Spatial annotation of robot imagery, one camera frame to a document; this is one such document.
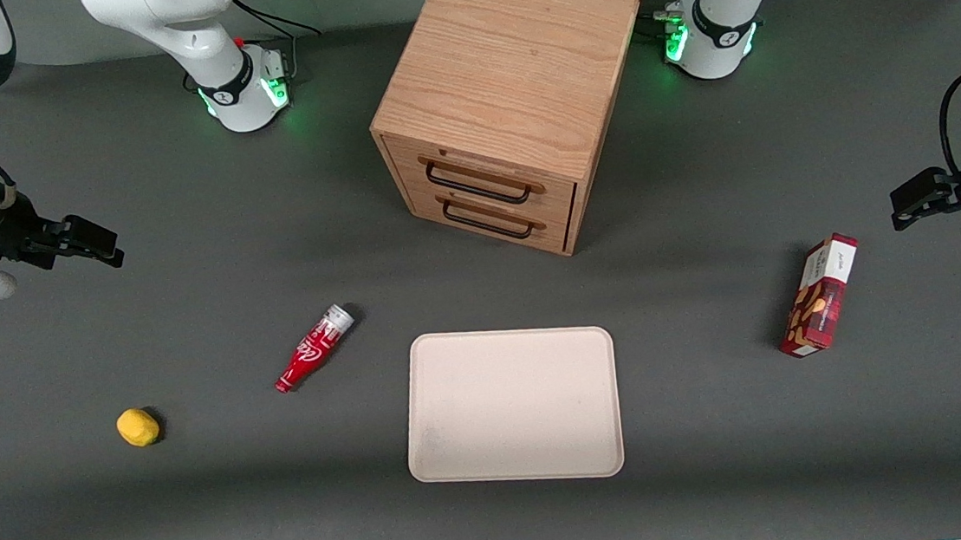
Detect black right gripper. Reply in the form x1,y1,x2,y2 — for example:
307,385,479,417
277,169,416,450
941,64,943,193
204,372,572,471
0,182,127,279

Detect wooden drawer with black handle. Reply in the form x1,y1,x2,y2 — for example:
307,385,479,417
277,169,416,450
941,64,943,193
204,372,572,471
382,119,581,239
399,166,580,269

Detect oak wooden drawer cabinet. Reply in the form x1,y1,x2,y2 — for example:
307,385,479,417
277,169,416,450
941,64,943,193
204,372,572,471
359,0,662,272

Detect red cookie box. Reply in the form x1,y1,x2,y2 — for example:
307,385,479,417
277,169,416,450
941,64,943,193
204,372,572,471
770,231,868,361

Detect yellow lemon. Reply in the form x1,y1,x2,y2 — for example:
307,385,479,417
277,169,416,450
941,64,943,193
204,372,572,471
115,407,162,450

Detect red cola bottle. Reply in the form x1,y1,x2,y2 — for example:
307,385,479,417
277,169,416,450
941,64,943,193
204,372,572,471
269,303,361,395

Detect beige plastic tray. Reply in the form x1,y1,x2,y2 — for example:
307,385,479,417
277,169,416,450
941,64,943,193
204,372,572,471
397,317,627,495

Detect black right base cable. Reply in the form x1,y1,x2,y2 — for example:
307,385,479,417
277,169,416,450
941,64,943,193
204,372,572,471
231,0,326,88

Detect black base cable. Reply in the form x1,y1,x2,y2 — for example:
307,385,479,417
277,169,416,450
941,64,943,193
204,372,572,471
635,0,718,39
231,0,326,88

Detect black left base cable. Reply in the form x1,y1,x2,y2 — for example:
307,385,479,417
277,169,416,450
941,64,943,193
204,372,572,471
635,0,718,39

